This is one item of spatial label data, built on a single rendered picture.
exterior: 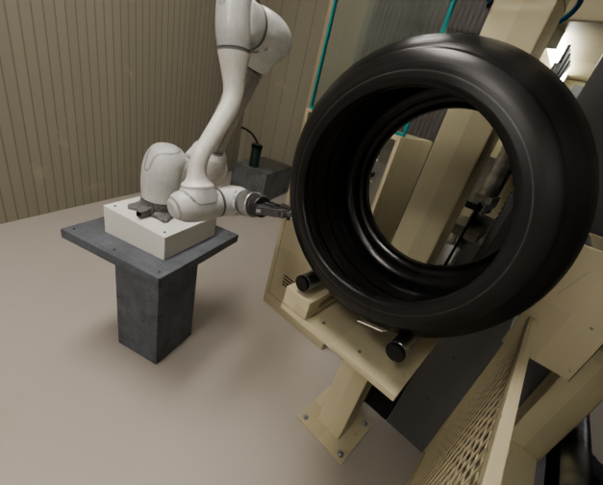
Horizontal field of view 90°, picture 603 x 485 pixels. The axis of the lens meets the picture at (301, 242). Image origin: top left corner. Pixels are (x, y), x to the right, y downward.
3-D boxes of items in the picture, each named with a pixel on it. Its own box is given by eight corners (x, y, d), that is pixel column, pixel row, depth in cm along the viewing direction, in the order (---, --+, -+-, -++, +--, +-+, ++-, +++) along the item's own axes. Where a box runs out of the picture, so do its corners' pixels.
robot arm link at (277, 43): (167, 174, 136) (204, 170, 154) (188, 199, 133) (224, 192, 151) (241, -13, 94) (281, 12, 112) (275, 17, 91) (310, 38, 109)
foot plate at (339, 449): (329, 386, 161) (331, 383, 160) (371, 425, 147) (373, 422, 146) (296, 417, 142) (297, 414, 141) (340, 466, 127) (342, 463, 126)
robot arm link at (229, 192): (256, 215, 112) (227, 220, 102) (231, 208, 122) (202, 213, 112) (256, 186, 109) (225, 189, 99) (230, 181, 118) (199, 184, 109)
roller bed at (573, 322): (512, 313, 92) (573, 226, 79) (569, 344, 84) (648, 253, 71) (501, 341, 78) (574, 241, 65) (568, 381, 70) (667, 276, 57)
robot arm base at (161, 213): (117, 211, 118) (117, 197, 115) (155, 195, 137) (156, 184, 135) (159, 227, 116) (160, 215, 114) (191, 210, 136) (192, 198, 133)
